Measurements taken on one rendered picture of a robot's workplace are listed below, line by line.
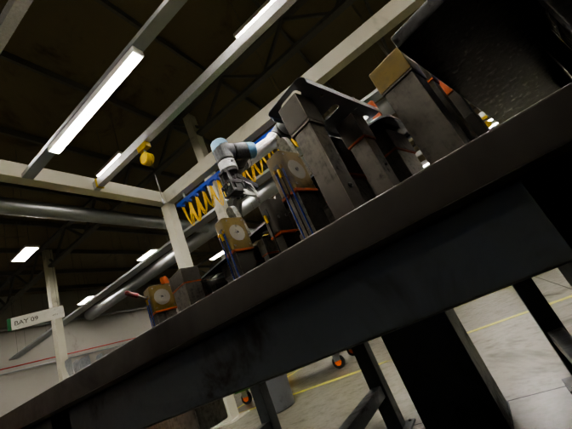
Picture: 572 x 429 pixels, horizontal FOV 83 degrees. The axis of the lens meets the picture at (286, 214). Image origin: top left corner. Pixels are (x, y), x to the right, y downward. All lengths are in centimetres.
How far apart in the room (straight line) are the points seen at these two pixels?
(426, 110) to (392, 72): 12
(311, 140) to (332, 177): 8
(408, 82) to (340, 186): 32
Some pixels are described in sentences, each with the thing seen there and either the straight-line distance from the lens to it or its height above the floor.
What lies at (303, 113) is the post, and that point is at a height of 94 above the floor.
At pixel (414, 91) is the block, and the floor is 95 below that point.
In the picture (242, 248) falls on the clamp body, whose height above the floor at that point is 93.
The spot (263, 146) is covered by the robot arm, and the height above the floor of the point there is 150.
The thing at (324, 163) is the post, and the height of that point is 84.
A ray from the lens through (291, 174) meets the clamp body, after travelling 81.
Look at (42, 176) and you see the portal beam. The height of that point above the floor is 335.
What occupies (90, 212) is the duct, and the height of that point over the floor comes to 696.
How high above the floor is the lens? 61
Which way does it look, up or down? 20 degrees up
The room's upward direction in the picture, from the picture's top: 24 degrees counter-clockwise
